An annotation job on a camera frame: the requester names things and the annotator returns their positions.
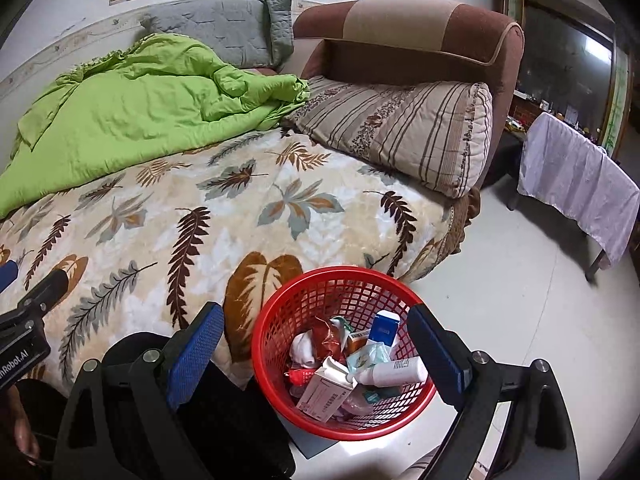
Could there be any white tissue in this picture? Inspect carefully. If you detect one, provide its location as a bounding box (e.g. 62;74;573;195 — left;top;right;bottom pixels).
291;331;319;367

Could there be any pink translucent wrapper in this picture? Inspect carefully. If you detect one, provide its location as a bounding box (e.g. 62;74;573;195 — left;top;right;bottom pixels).
344;389;383;417

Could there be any striped beige pillow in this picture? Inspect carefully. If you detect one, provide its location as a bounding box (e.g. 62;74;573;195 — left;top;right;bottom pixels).
281;76;494;199

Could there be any blue and white box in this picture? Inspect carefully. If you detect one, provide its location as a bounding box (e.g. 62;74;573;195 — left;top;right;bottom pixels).
369;309;402;347

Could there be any green wall scroll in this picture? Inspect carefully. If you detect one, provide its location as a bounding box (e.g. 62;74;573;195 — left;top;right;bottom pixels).
601;44;632;162

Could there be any red wrapper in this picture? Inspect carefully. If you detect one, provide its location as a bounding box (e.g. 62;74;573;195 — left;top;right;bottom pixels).
311;316;352;362

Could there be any dark glass cabinet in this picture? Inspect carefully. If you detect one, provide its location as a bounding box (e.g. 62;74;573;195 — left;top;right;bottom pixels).
509;0;617;137

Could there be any leaf print blanket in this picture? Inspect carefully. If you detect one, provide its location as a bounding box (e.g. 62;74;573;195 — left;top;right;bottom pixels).
0;127;482;397

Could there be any wooden table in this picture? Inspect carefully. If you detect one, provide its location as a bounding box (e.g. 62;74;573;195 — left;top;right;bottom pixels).
506;187;610;282

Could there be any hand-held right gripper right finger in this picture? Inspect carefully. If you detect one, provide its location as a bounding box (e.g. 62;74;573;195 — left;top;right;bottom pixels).
406;304;581;480

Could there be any orange cardboard box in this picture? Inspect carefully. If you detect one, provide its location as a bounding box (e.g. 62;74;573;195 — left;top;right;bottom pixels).
346;329;372;357

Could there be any white plastic bottle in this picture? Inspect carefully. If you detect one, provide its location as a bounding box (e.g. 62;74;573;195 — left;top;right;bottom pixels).
350;356;429;389

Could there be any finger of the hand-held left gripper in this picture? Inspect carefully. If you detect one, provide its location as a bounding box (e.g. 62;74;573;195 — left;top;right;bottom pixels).
0;259;20;294
0;271;69;334

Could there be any white tablecloth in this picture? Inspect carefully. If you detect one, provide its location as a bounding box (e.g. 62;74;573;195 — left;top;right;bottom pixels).
516;111;640;269

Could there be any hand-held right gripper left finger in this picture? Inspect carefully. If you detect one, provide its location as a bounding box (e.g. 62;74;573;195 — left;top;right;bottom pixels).
52;301;226;480

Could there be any teal and white packet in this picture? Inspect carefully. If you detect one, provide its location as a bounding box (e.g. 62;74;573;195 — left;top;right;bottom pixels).
345;341;392;372

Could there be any red plastic mesh basket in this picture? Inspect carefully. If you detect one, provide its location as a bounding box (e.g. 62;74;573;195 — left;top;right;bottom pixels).
251;266;437;442

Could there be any grey quilted pillow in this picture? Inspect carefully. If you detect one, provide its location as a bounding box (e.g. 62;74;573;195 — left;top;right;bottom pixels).
141;0;297;69

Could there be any green quilt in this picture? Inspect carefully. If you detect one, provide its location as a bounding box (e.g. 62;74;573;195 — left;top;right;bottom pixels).
0;33;312;219

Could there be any white medicine box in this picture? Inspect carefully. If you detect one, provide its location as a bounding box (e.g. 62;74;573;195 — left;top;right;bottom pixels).
295;355;352;422

